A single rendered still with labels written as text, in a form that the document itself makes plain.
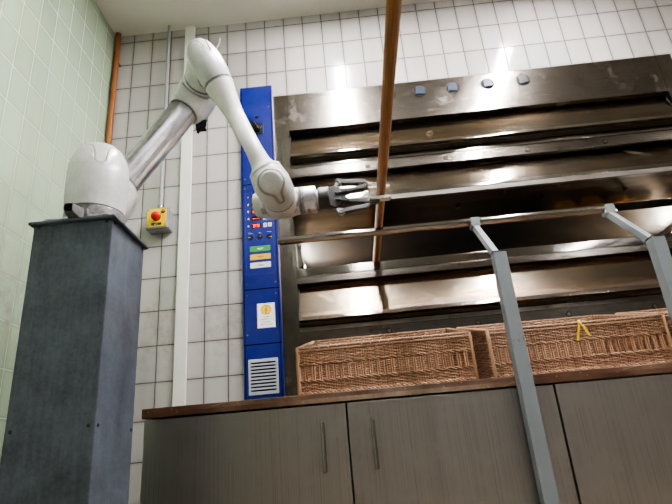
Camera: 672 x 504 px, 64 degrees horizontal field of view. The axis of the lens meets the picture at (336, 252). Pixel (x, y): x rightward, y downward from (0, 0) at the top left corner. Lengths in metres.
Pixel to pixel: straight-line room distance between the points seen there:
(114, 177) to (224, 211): 1.00
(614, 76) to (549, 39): 0.36
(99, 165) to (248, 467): 0.93
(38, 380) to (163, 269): 1.18
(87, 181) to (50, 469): 0.70
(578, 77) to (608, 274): 1.00
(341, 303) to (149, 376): 0.84
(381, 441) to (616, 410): 0.67
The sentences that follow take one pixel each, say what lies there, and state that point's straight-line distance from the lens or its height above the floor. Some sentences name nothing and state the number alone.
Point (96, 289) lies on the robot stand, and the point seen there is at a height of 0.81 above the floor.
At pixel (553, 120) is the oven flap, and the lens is 2.76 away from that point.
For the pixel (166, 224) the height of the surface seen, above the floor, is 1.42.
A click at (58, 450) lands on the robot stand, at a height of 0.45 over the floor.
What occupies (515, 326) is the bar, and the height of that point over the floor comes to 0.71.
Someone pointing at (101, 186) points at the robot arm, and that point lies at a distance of 1.55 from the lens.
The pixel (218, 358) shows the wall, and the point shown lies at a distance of 2.28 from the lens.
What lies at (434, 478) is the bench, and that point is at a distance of 1.62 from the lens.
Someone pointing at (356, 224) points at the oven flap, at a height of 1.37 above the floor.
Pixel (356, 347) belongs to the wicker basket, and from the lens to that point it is 1.69.
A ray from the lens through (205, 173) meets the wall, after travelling 2.62.
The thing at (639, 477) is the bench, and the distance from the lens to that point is 1.76.
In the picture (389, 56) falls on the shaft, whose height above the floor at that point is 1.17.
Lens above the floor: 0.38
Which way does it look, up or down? 22 degrees up
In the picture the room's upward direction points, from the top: 5 degrees counter-clockwise
